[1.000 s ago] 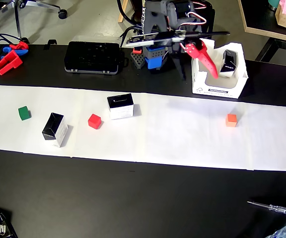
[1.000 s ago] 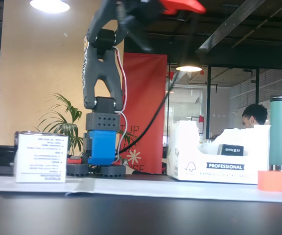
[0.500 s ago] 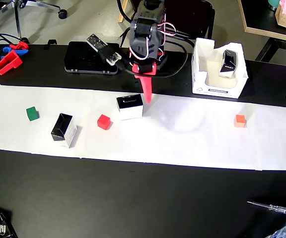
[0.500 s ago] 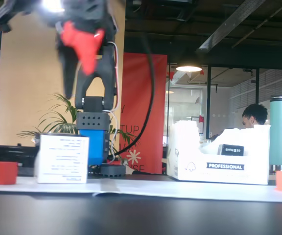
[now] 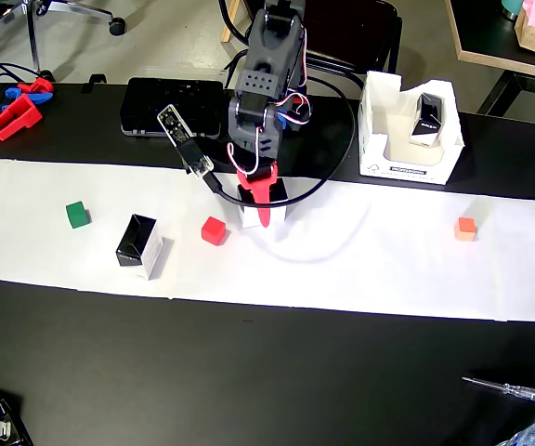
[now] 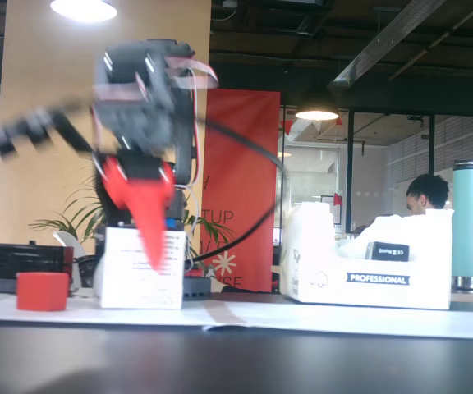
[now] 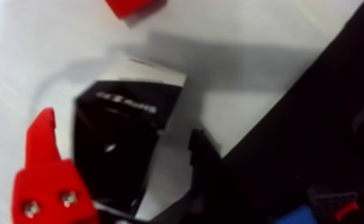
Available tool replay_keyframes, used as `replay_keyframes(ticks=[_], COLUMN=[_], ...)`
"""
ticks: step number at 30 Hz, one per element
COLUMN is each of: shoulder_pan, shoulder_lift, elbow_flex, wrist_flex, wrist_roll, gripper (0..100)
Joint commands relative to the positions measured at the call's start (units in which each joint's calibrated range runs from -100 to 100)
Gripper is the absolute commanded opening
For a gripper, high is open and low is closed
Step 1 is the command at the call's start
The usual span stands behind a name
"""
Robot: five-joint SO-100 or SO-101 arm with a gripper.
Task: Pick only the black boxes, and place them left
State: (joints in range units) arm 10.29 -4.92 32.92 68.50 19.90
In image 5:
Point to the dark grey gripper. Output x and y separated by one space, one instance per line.
261 187

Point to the black white product box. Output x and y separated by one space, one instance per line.
149 253
427 114
277 216

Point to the white paper strip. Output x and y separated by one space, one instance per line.
388 255

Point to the red cube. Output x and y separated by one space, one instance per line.
213 231

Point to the white cardboard box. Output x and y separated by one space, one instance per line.
407 174

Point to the black plastic case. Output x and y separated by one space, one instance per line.
147 102

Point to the wooden leg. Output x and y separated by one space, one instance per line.
228 23

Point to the green cube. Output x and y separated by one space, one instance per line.
77 216

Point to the black chair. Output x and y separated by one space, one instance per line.
351 28

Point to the black table clamp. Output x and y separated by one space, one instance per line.
95 79

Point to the orange cube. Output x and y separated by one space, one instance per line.
465 228

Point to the blue printed part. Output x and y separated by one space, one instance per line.
40 98

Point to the small red printed part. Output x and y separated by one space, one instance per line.
42 86

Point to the large red printed part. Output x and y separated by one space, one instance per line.
26 111

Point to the black table with wood edge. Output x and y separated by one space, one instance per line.
481 32

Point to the chrome office chair base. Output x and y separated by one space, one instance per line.
34 42

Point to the teal cup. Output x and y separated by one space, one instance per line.
511 4

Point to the clear bar camera board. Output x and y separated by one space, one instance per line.
179 132

